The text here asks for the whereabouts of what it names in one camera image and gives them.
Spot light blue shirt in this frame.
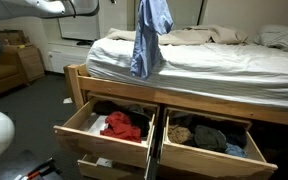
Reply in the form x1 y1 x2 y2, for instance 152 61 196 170
129 0 174 80

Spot black clothes beside red shirt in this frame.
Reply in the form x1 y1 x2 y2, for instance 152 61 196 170
93 99 152 138

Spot red shirt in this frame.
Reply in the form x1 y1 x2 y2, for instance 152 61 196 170
99 110 142 144

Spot wooden drawer with white liner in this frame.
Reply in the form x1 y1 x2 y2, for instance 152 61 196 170
53 95 161 169

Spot low wooden drawer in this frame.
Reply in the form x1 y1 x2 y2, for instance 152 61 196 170
77 153 152 180

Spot wooden drawer full of clothes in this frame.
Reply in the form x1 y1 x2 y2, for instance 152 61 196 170
158 106 279 180

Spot brown garment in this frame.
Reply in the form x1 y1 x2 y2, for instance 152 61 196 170
167 124 194 146

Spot mattress with white striped sheet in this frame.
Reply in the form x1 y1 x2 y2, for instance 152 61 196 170
85 37 288 111

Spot small black remote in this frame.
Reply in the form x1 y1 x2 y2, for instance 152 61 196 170
76 40 92 47

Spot beige blanket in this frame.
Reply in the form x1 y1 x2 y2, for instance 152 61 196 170
104 23 250 47

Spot olive grey garment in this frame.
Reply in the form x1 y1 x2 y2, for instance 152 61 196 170
193 124 228 153

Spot white paper sheet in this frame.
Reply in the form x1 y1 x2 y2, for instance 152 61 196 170
95 157 113 168

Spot black garment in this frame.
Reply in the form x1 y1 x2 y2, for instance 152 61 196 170
187 116 248 149

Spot small blue garment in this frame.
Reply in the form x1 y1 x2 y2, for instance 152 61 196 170
224 142 248 159

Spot wooden nightstand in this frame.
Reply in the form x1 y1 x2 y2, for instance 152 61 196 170
2 44 46 84

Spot cardboard box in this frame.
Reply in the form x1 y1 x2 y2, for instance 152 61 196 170
0 29 31 47

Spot grey striped pillow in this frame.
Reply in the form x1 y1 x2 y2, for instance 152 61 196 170
253 23 288 54

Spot wooden bed frame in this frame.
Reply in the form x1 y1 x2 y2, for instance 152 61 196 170
63 63 288 129

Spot white wall radiator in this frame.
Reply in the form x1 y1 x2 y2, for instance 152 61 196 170
47 41 97 74

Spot orange handled clamp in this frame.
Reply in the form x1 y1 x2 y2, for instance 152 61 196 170
23 158 58 180

